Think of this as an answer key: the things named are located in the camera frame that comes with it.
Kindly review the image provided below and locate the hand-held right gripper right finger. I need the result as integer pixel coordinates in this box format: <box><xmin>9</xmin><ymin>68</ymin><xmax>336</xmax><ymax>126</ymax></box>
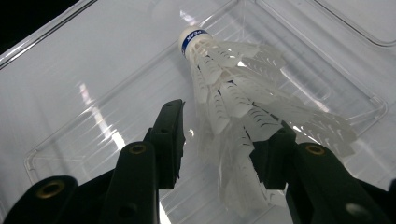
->
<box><xmin>248</xmin><ymin>120</ymin><xmax>394</xmax><ymax>224</ymax></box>

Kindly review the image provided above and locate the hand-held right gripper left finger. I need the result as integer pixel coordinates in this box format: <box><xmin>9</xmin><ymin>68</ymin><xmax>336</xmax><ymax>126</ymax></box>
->
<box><xmin>99</xmin><ymin>98</ymin><xmax>187</xmax><ymax>224</ymax></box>

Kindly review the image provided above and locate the clear plastic tray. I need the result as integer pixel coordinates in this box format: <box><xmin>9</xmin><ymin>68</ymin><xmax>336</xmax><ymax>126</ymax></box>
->
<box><xmin>0</xmin><ymin>0</ymin><xmax>396</xmax><ymax>224</ymax></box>

